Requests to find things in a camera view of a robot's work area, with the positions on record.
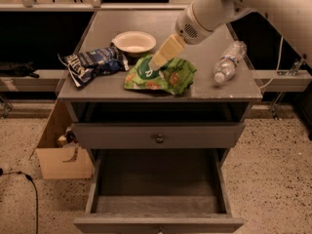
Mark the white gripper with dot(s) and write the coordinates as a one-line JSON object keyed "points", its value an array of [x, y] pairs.
{"points": [[187, 27]]}

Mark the green rice chip bag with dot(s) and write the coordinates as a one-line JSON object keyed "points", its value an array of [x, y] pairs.
{"points": [[175, 77]]}

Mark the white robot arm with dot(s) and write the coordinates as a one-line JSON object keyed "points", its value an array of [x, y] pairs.
{"points": [[291, 18]]}

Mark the grey drawer cabinet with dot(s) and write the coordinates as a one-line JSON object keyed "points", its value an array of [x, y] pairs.
{"points": [[105, 100]]}

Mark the blue chip bag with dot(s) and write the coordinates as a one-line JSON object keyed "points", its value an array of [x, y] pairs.
{"points": [[85, 67]]}

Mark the grey upper drawer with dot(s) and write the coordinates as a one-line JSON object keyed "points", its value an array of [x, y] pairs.
{"points": [[157, 136]]}

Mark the grey open middle drawer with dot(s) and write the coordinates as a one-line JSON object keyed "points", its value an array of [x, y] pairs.
{"points": [[158, 192]]}

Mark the white paper bowl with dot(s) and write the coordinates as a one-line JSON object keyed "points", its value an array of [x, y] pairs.
{"points": [[134, 43]]}

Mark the clear plastic water bottle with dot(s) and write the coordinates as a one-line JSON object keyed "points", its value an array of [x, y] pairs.
{"points": [[225, 68]]}

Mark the black object on ledge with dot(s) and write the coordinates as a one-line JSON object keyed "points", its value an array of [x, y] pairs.
{"points": [[16, 69]]}

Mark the cardboard box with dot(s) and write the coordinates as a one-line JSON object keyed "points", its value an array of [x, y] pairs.
{"points": [[59, 159]]}

